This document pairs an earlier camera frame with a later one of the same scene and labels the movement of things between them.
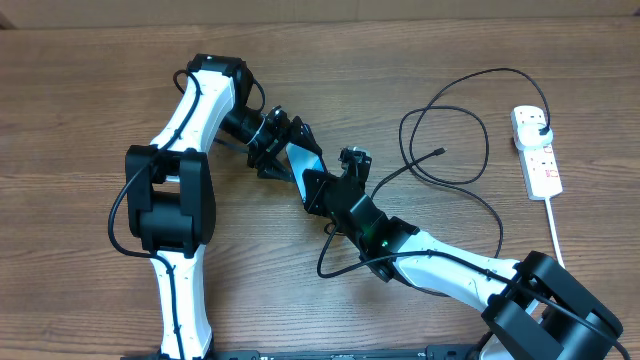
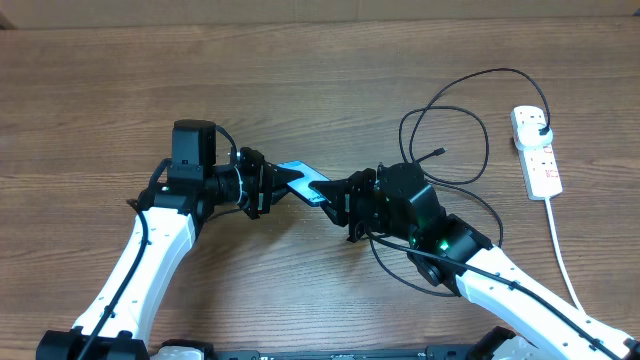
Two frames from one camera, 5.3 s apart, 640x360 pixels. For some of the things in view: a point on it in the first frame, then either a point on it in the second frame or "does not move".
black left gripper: (296, 132) to (265, 175)
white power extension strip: (538, 163) does not move
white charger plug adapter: (529, 137) does not move
